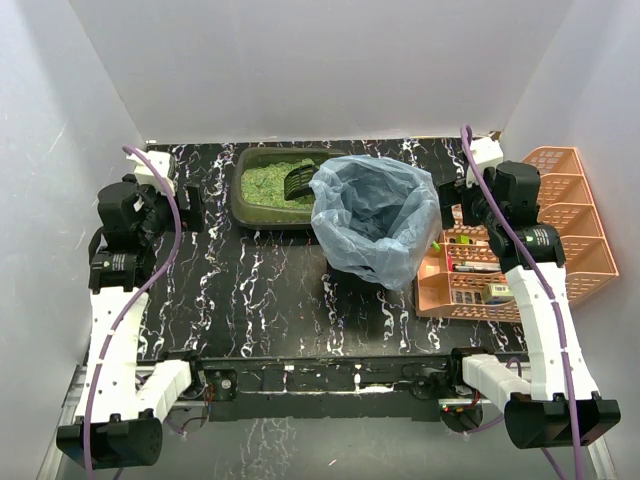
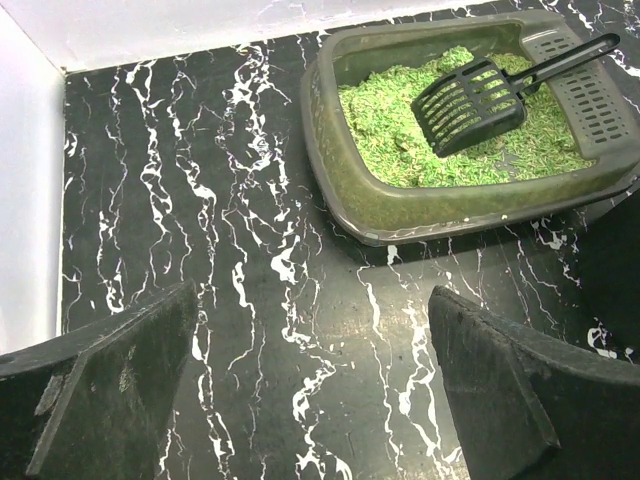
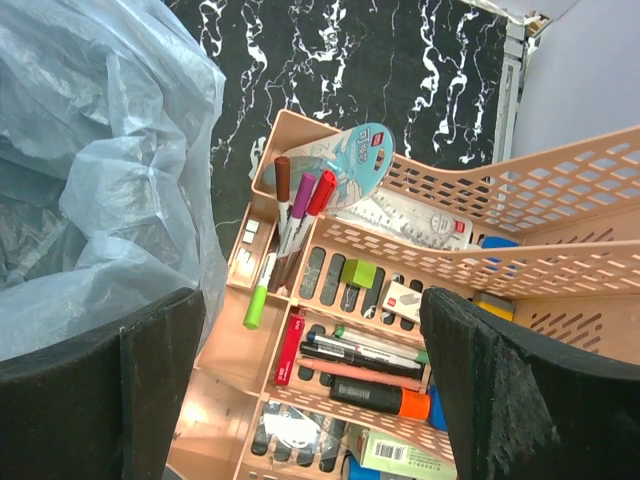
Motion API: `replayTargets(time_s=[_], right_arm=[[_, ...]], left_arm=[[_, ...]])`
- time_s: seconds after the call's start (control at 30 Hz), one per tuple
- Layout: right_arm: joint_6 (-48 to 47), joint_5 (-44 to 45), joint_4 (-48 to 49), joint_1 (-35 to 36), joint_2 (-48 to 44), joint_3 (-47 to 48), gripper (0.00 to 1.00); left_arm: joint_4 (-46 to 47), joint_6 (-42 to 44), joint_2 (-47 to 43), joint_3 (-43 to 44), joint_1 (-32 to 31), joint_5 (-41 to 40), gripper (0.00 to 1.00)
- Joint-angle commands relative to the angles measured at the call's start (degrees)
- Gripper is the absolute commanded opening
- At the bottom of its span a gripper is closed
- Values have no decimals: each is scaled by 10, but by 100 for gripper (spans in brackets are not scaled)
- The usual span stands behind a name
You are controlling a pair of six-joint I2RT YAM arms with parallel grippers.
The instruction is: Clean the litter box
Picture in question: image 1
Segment blue plastic bag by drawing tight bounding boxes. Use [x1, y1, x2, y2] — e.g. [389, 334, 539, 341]
[309, 155, 442, 291]

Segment dark green litter box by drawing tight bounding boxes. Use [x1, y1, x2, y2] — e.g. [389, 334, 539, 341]
[230, 147, 346, 230]

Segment black litter scoop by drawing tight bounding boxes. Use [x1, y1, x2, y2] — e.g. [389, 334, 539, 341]
[283, 164, 319, 201]

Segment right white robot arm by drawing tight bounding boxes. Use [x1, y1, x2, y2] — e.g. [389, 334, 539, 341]
[437, 161, 621, 449]

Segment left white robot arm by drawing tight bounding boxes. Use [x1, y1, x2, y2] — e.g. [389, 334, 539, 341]
[56, 174, 206, 474]

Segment green litter pellets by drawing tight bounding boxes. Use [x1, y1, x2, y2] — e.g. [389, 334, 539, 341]
[241, 158, 314, 211]

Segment orange file rack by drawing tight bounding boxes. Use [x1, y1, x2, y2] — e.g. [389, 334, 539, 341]
[524, 146, 619, 307]

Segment orange desk organizer tray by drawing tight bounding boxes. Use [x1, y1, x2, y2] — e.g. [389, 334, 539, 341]
[414, 213, 520, 322]

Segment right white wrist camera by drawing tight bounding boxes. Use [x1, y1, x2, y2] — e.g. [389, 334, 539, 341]
[463, 137, 504, 188]

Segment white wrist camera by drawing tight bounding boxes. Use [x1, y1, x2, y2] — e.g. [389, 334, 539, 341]
[463, 137, 504, 188]
[125, 148, 176, 196]

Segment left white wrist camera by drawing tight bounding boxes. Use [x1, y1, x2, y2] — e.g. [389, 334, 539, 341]
[125, 148, 176, 196]

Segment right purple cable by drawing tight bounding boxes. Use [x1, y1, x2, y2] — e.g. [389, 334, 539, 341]
[459, 124, 585, 480]

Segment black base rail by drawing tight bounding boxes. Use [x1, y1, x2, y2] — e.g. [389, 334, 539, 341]
[137, 352, 531, 436]

